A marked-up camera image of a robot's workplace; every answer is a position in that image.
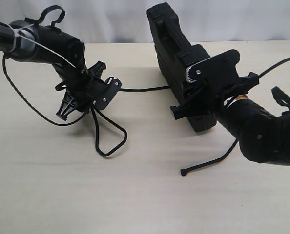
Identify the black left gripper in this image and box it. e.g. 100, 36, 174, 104
54, 61, 106, 120

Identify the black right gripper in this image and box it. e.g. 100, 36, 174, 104
170, 72, 259, 119

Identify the black plastic carry case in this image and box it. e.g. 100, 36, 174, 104
146, 5, 216, 133

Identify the black braided rope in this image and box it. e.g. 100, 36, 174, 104
91, 85, 239, 176

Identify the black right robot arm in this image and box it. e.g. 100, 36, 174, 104
171, 72, 290, 166

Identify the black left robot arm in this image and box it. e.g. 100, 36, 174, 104
0, 20, 110, 120

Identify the white backdrop curtain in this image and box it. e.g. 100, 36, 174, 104
0, 0, 290, 43

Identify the white zip tie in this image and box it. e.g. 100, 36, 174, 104
7, 20, 84, 69

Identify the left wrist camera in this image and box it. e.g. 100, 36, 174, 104
94, 77, 122, 111

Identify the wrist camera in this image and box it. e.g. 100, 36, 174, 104
94, 77, 122, 111
186, 49, 240, 95

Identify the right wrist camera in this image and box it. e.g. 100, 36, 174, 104
186, 49, 240, 95

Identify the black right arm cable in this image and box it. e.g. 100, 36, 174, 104
257, 55, 290, 78

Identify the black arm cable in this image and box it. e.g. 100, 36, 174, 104
1, 56, 92, 127
257, 55, 290, 78

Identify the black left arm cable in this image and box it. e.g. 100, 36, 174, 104
1, 56, 92, 127

